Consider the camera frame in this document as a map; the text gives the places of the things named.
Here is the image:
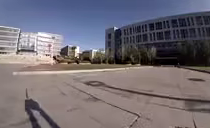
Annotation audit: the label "brown grass patch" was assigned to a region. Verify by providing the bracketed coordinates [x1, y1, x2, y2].
[24, 63, 141, 72]

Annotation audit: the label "distant low buildings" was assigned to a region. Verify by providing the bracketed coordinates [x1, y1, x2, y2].
[60, 44, 106, 61]

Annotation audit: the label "pale concrete kerb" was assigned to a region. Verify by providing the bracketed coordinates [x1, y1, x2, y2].
[12, 65, 154, 76]

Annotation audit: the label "row of trees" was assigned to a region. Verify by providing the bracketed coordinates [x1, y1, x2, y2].
[91, 41, 210, 66]

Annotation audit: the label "grey concrete pavement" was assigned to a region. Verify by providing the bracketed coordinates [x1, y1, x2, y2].
[0, 63, 210, 128]

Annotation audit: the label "large curved glass building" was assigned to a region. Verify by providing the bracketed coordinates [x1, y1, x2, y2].
[105, 10, 210, 66]

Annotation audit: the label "white multi-storey building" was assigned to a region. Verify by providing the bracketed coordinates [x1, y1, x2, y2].
[17, 31, 64, 58]

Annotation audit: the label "dark manhole cover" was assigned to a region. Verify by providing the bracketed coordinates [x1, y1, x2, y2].
[187, 77, 206, 83]

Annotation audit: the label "green lawn strip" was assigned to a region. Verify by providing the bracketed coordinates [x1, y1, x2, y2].
[182, 65, 210, 75]

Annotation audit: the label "pale striped building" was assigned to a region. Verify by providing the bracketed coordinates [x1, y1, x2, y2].
[0, 25, 21, 56]

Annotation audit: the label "pale stone wall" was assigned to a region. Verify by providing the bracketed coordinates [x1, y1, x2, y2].
[0, 53, 57, 65]

